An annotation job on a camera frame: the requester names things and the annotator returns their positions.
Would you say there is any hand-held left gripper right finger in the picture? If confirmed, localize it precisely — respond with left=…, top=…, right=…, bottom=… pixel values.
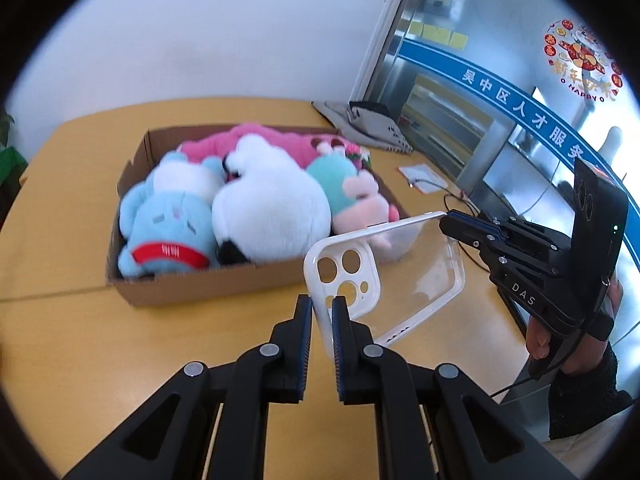
left=331, top=296, right=576, bottom=480

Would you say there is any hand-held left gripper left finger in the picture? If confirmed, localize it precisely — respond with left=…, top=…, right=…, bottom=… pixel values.
left=65, top=294, right=315, bottom=480

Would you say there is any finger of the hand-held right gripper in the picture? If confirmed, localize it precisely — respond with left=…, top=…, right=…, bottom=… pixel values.
left=439, top=219, right=562, bottom=277
left=446, top=210, right=564, bottom=249

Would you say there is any clear white phone case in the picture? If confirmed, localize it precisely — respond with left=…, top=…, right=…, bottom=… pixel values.
left=303, top=211, right=467, bottom=356

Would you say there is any cardboard box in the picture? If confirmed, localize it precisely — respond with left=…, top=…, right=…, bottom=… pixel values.
left=104, top=125, right=413, bottom=308

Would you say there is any white plush toy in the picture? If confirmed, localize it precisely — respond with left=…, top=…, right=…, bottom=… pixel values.
left=211, top=135, right=333, bottom=265

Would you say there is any small teal pink plush toy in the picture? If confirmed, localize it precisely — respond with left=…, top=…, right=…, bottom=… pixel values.
left=306, top=152, right=416, bottom=263

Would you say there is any light blue plush toy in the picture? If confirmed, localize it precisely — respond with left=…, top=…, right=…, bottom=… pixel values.
left=117, top=152, right=228, bottom=278

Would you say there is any person's right forearm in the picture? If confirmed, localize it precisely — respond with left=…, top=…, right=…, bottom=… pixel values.
left=547, top=345, right=636, bottom=441

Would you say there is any person's right hand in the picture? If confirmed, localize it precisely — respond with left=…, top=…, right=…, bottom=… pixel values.
left=524, top=277, right=626, bottom=376

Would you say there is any white paper card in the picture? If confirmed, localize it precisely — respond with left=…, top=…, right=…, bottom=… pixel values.
left=397, top=162, right=451, bottom=195

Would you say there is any blue window banner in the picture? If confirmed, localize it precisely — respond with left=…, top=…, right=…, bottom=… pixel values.
left=397, top=40, right=640, bottom=181

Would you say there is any round red window sticker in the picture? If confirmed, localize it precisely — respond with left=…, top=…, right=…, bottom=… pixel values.
left=542, top=19, right=625, bottom=103

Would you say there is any grey fabric bag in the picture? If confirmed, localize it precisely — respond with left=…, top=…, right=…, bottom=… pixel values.
left=311, top=100, right=415, bottom=156

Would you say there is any person's light clothing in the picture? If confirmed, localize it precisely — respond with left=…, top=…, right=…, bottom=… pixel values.
left=540, top=400, right=640, bottom=480

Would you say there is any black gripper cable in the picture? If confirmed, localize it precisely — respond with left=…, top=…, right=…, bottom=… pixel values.
left=489, top=377, right=533, bottom=399

